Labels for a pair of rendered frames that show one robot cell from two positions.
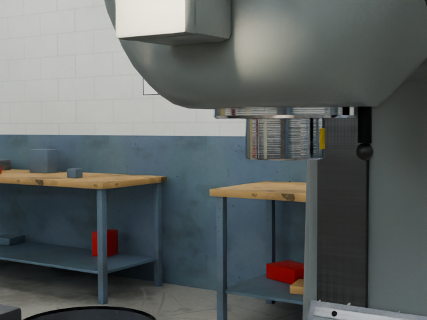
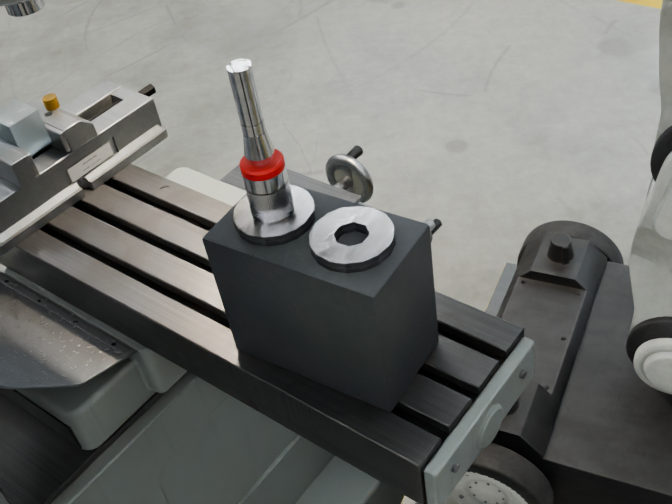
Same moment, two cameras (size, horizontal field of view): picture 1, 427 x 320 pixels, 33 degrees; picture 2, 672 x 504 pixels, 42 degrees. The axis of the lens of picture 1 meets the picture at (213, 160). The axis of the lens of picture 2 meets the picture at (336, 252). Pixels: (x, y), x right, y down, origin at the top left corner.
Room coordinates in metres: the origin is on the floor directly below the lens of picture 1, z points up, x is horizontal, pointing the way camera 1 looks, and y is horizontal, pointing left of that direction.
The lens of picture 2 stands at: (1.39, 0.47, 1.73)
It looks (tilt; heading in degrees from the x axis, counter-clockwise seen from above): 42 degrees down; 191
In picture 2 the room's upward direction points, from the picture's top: 10 degrees counter-clockwise
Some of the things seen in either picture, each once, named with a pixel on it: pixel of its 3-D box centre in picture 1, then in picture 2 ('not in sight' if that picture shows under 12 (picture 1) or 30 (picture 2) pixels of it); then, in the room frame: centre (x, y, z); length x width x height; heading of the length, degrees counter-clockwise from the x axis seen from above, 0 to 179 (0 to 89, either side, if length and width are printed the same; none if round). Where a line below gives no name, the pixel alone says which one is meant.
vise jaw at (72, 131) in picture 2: not in sight; (54, 123); (0.29, -0.14, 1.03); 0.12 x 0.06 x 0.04; 55
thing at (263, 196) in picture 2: not in sight; (268, 189); (0.67, 0.27, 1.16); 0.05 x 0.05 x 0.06
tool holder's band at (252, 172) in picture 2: not in sight; (262, 163); (0.67, 0.27, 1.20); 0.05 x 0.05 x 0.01
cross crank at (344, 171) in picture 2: not in sight; (338, 188); (0.01, 0.23, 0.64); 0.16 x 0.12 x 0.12; 147
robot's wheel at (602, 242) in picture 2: not in sight; (569, 266); (0.12, 0.68, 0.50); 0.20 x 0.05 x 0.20; 69
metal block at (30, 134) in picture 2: not in sight; (19, 129); (0.34, -0.18, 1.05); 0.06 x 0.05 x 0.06; 55
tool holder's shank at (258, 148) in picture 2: not in sight; (250, 114); (0.67, 0.27, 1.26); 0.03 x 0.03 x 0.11
